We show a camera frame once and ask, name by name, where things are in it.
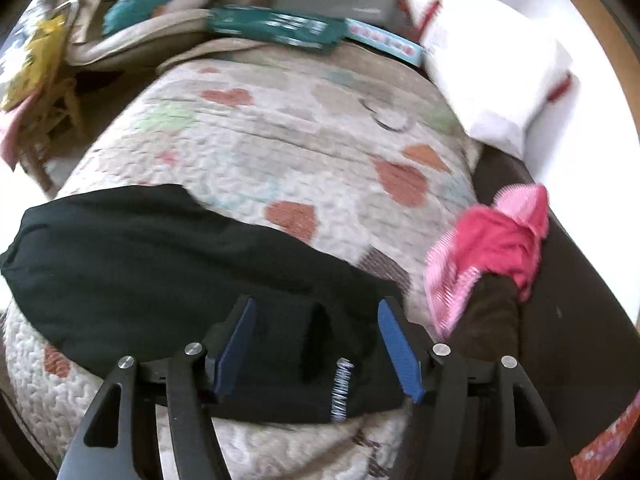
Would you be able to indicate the white pillow with red trim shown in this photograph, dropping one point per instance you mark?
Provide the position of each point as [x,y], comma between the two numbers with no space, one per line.
[490,70]

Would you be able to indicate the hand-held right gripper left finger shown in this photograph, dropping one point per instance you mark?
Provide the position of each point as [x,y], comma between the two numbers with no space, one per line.
[235,345]

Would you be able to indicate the light blue patterned box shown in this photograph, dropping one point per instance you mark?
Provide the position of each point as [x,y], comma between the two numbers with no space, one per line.
[385,42]

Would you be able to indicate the dark brown cloth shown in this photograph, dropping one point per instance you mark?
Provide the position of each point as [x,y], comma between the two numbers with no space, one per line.
[492,320]

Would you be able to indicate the black pants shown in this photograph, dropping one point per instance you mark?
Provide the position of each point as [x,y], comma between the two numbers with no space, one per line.
[150,270]

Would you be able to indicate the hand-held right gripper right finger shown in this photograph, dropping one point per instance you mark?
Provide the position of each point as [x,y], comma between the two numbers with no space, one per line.
[400,350]

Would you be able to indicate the teal cloth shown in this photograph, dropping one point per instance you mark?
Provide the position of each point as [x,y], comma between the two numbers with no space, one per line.
[145,7]

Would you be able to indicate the yellow packet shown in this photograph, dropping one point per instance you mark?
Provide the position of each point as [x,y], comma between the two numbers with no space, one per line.
[32,65]

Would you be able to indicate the pink garment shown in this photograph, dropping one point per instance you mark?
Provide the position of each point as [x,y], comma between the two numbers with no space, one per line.
[490,255]

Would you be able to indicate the heart print quilted blanket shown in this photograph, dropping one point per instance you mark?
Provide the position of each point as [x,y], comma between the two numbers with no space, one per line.
[280,160]

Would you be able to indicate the beige cloth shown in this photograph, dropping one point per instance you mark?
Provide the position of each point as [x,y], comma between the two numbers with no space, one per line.
[135,42]

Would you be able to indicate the green printed box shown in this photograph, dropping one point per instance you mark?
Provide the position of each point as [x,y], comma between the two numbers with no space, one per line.
[277,27]

